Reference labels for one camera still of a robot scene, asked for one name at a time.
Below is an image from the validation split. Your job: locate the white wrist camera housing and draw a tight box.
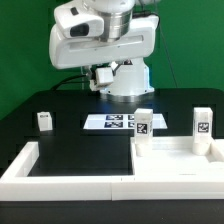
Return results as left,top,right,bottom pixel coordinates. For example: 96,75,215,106
54,0,104,38

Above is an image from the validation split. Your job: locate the white U-shaped obstacle frame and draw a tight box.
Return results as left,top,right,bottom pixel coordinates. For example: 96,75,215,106
0,142,224,201

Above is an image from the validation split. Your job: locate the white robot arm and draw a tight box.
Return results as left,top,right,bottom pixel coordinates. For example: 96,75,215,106
49,0,159,102

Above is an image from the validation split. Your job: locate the white sheet with markers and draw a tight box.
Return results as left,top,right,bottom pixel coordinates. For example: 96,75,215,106
84,114,167,130

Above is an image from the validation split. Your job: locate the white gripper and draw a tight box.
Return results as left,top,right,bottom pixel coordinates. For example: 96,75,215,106
49,16,159,80

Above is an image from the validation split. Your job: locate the white square tabletop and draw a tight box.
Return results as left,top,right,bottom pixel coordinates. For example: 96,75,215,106
130,136,224,176

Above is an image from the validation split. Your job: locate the black cable bundle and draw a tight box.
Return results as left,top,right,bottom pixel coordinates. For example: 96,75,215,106
49,73,91,92

